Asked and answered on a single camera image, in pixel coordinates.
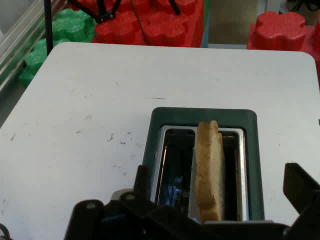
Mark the slice of toasted bread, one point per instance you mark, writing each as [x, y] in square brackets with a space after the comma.
[208, 172]

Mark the black vertical pole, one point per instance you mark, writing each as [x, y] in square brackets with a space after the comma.
[48, 25]

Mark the black tripod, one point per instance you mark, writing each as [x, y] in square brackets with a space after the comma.
[105, 12]

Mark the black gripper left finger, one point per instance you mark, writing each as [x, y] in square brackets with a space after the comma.
[142, 182]

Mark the green foam block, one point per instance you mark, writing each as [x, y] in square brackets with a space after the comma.
[67, 27]

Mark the dark green two-slot toaster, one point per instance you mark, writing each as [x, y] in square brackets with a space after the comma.
[205, 117]

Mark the small red foam block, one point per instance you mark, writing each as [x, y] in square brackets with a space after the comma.
[280, 30]

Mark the large red foam block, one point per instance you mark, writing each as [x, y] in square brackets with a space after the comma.
[162, 27]

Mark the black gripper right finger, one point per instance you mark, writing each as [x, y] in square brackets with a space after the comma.
[301, 190]

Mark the aluminium frame rail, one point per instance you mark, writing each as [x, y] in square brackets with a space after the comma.
[17, 42]

